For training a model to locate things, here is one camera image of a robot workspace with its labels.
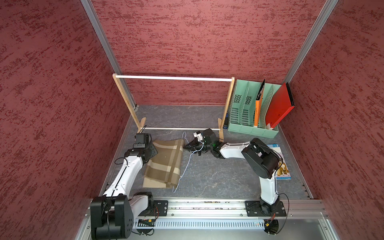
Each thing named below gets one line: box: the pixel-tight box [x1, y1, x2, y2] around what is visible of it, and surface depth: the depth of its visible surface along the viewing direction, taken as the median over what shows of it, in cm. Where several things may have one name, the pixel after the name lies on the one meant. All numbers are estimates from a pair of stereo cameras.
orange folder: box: [254, 79, 265, 127], surface depth 89 cm
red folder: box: [265, 82, 295, 128], surface depth 99 cm
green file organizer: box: [227, 79, 282, 139], surface depth 105 cm
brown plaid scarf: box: [142, 139, 185, 189], surface depth 85 cm
